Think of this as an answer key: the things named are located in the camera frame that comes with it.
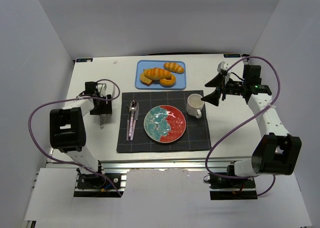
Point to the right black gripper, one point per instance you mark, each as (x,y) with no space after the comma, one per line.
(223,89)

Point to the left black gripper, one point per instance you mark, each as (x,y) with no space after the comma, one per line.
(104,108)

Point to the metal tongs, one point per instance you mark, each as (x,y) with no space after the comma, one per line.
(103,118)

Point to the large striped croissant bread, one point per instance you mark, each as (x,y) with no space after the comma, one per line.
(157,73)

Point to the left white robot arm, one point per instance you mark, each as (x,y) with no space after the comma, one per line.
(67,128)

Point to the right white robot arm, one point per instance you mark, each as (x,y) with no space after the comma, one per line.
(278,151)

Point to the orange donut bread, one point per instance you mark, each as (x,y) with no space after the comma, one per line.
(168,82)

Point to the small striped croissant bread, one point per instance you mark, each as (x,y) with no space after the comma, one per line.
(174,67)

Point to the brown bread slice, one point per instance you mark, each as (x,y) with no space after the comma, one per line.
(145,80)

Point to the white ceramic mug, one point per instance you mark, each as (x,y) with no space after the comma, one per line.
(195,105)

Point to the right blue table sticker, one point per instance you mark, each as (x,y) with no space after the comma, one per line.
(232,55)

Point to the blue table sticker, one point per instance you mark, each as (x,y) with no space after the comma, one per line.
(232,55)
(79,60)

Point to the dark checked placemat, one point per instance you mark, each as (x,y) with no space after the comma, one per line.
(195,138)

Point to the left blue table sticker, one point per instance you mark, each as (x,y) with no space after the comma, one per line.
(79,60)

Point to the red and teal plate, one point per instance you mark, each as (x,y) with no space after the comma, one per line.
(165,124)

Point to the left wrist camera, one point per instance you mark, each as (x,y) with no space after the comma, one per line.
(102,87)

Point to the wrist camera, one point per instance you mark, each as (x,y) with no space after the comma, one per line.
(102,87)
(222,69)

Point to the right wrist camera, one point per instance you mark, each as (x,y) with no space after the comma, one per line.
(222,69)

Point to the aluminium frame rail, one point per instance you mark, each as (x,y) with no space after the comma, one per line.
(215,165)

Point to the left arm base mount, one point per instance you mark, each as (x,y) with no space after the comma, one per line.
(93,186)

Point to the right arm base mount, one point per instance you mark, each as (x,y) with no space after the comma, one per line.
(223,189)

